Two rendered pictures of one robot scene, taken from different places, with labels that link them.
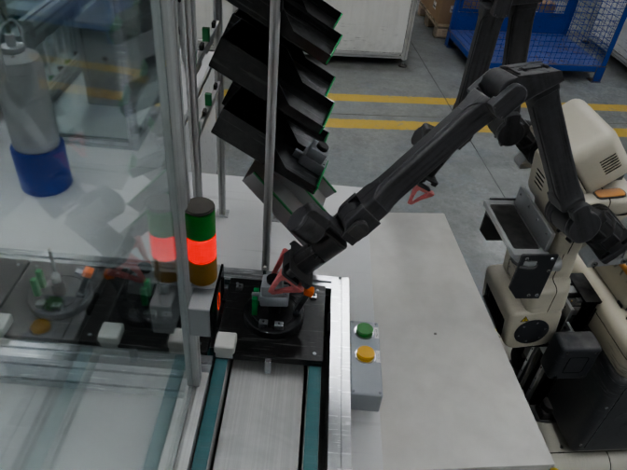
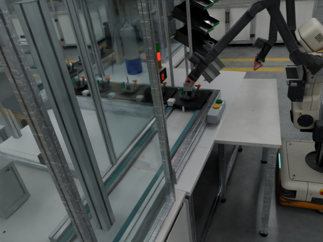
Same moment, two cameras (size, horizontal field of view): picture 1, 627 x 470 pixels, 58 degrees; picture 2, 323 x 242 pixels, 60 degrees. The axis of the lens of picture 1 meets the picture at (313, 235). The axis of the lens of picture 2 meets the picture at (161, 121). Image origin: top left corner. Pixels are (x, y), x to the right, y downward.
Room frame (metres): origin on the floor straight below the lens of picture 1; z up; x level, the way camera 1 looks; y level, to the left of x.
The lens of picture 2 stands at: (-0.72, -0.62, 1.89)
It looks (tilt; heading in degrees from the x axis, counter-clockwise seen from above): 32 degrees down; 30
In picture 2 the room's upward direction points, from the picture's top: 8 degrees counter-clockwise
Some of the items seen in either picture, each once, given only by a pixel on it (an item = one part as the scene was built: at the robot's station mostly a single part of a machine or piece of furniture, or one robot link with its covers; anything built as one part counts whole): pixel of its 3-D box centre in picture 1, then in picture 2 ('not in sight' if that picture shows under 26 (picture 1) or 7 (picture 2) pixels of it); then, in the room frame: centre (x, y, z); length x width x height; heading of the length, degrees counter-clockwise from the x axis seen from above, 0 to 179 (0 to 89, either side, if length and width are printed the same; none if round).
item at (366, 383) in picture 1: (363, 363); (216, 111); (0.83, -0.14, 0.93); 0.21 x 0.07 x 0.06; 1
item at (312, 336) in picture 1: (273, 319); (189, 98); (0.91, 0.07, 0.96); 0.24 x 0.24 x 0.02; 1
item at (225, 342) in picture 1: (225, 345); (171, 102); (0.81, 0.17, 0.97); 0.05 x 0.05 x 0.04; 1
